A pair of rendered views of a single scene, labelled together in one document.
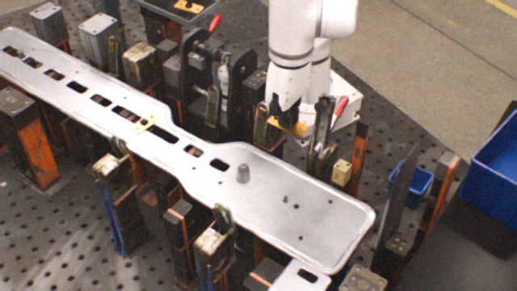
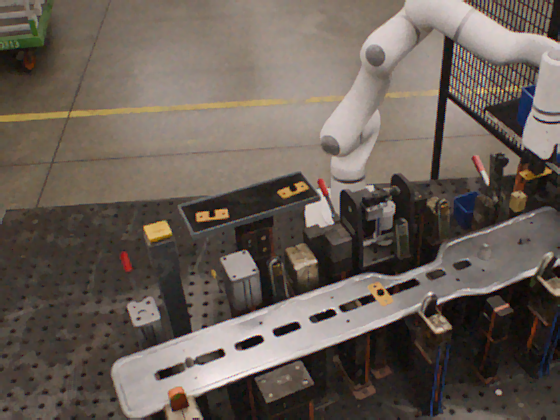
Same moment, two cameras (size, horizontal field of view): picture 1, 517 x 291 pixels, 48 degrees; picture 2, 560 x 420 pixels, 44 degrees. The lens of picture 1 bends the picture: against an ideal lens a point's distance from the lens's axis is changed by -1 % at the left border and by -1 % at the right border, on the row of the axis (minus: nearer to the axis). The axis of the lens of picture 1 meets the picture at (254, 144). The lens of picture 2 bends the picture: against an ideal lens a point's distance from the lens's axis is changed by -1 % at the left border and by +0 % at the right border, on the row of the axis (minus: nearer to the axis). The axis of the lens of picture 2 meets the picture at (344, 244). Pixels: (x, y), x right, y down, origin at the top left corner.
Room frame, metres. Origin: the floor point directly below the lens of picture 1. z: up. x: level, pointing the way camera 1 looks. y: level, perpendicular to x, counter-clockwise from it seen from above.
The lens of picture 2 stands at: (0.66, 1.50, 2.33)
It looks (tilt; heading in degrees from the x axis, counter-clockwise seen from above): 42 degrees down; 297
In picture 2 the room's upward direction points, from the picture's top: straight up
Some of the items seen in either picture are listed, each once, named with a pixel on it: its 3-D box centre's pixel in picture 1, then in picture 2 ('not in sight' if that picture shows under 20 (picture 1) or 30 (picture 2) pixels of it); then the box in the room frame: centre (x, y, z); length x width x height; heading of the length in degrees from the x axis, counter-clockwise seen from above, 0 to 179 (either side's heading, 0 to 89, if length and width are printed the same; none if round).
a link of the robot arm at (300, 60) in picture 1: (292, 48); (548, 109); (0.89, -0.07, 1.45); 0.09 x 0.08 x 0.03; 144
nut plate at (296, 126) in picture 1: (287, 122); (535, 171); (0.89, -0.07, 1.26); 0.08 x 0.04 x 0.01; 54
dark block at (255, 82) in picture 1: (257, 135); (409, 246); (1.20, -0.01, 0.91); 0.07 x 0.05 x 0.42; 144
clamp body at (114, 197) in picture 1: (123, 203); (429, 362); (0.99, 0.36, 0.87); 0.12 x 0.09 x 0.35; 144
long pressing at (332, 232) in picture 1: (137, 123); (375, 299); (1.17, 0.32, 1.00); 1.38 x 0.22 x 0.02; 54
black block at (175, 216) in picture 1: (184, 246); (492, 341); (0.87, 0.18, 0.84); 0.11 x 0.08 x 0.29; 144
